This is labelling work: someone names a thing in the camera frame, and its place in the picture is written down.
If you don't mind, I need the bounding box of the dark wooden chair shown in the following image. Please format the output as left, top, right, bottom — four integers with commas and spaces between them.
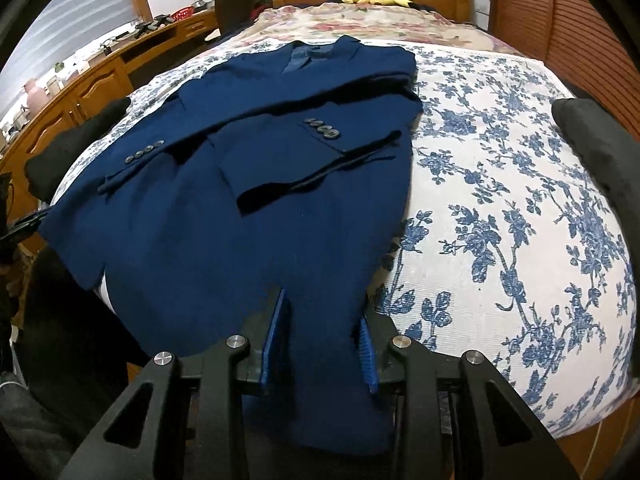
215, 0, 256, 41

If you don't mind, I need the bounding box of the grey window blind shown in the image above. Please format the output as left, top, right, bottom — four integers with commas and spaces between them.
0, 0, 138, 126

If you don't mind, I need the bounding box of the black tripod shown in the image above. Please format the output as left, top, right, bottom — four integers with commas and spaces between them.
135, 15, 173, 36

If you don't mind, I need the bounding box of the pink floral quilt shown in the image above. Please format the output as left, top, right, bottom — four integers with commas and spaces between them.
220, 2, 521, 58

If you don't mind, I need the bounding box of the navy blue suit jacket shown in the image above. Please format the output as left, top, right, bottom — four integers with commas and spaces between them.
37, 35, 425, 456

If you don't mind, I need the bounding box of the pink thermos jug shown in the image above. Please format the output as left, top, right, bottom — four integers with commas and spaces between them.
24, 78, 47, 111

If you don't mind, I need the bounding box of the person's black clothing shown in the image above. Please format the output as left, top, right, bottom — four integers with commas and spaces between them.
0, 247, 151, 480

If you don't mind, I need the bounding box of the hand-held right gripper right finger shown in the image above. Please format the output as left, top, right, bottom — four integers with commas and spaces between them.
357, 312, 581, 480

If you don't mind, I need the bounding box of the black cloth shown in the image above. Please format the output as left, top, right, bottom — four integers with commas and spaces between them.
25, 96, 132, 196
550, 97, 640, 231

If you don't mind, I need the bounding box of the wooden cabinet desk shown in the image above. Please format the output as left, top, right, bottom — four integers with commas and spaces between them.
0, 7, 221, 176

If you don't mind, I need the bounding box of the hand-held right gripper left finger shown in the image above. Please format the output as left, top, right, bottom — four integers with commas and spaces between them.
60, 290, 291, 480

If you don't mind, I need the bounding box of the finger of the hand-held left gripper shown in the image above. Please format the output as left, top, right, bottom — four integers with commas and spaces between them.
10, 210, 51, 233

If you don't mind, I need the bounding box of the wooden louvred wardrobe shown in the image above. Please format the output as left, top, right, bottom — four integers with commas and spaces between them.
485, 0, 640, 126

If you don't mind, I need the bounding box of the blue floral bedsheet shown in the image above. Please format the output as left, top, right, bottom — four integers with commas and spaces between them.
50, 37, 633, 441

